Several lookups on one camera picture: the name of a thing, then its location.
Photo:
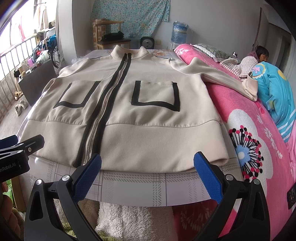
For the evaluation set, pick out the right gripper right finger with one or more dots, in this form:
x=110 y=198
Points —
x=252 y=219

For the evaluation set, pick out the wooden chair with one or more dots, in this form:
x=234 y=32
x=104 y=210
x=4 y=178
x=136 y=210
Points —
x=100 y=27

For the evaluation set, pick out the blue water bottle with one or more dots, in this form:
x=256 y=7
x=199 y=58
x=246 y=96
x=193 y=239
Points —
x=179 y=32

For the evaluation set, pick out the left hand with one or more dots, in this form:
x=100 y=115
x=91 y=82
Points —
x=10 y=229

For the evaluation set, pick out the person in background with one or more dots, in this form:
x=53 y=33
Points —
x=260 y=53

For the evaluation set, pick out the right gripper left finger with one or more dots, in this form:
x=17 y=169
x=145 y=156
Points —
x=42 y=221

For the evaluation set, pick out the white fluffy blanket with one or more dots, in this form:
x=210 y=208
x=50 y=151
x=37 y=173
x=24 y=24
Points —
x=119 y=222

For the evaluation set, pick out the floral wall cloth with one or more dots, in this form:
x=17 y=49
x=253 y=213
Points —
x=140 y=18

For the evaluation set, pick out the dark low cabinet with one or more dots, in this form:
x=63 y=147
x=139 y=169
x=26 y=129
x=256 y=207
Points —
x=33 y=83

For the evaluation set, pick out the pink floral blanket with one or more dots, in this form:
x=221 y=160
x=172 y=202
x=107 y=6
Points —
x=256 y=149

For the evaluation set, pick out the black bag on chair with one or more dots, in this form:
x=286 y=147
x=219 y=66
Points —
x=113 y=36

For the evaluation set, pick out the grey patterned pillow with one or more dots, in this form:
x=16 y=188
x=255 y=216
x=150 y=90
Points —
x=216 y=54

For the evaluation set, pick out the beige zip jacket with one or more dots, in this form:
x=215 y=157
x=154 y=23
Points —
x=129 y=108

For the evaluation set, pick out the blue cartoon quilt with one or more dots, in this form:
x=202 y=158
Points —
x=275 y=93

